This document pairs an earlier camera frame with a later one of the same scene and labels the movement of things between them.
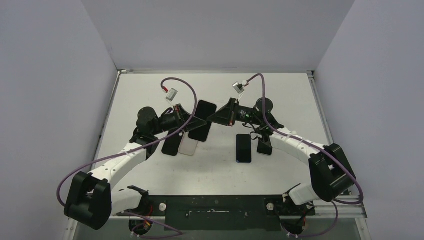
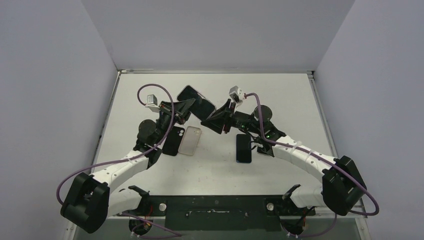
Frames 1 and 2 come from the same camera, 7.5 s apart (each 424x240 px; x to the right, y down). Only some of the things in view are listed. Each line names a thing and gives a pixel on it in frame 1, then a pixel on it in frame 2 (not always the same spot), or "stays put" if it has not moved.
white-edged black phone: (264, 146) stays put
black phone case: (172, 144) stays put
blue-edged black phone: (243, 148) stays put
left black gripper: (180, 116) to (180, 110)
